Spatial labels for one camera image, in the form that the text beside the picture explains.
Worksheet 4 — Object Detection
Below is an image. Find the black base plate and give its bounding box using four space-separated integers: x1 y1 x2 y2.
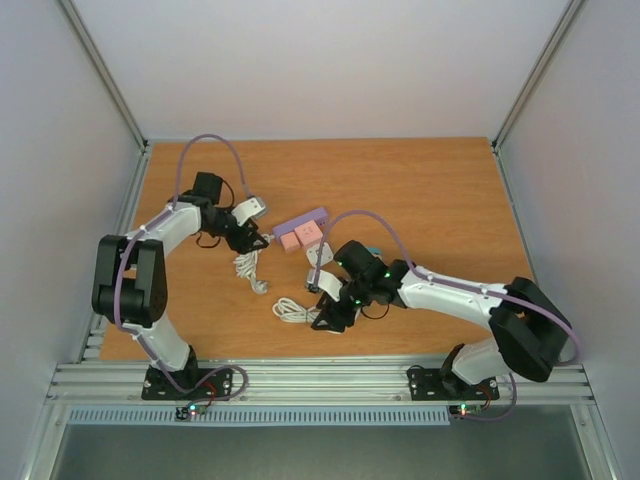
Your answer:
406 365 500 401
141 367 233 401

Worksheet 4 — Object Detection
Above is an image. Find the blue slotted cable duct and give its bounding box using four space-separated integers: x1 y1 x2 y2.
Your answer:
67 405 450 427

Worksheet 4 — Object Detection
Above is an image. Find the small pink plug adapter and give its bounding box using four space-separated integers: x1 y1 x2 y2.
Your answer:
279 231 301 253

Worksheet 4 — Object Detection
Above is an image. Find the teal power strip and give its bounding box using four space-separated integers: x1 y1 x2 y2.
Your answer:
366 246 382 258

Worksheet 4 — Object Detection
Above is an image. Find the white coiled teal-strip cable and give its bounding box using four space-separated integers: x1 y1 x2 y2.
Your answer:
272 297 324 325

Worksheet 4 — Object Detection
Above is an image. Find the purple power strip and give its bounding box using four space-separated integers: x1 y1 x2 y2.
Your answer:
272 207 329 241

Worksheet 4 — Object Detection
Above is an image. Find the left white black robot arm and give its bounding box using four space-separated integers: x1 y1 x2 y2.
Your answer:
91 172 269 398

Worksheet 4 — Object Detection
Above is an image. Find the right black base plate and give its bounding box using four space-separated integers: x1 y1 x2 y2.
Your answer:
406 365 500 401

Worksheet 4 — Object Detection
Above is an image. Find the white coiled strip cable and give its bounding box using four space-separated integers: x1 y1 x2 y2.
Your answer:
232 248 271 296

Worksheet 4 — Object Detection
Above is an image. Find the white plug adapter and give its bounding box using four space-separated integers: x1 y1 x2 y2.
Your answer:
305 242 334 268

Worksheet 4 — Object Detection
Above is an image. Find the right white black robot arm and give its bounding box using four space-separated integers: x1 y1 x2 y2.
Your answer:
306 241 571 400

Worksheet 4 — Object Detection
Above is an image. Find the large pink cube plug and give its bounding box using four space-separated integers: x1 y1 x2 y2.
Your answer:
294 220 323 249

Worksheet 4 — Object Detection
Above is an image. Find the right small circuit board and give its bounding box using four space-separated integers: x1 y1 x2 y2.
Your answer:
449 403 486 418

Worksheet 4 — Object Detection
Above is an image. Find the left small circuit board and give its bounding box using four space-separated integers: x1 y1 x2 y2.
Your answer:
174 404 208 421

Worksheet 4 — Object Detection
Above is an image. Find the aluminium front rail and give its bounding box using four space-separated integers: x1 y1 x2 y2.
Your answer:
46 355 595 406

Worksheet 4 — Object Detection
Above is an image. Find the small circuit board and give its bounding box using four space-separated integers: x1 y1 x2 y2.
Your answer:
449 403 486 418
174 404 208 421

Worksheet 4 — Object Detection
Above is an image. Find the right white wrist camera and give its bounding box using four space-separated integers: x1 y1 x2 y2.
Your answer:
306 269 343 302

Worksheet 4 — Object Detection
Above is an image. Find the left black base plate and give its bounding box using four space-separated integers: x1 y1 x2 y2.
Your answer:
141 367 233 401

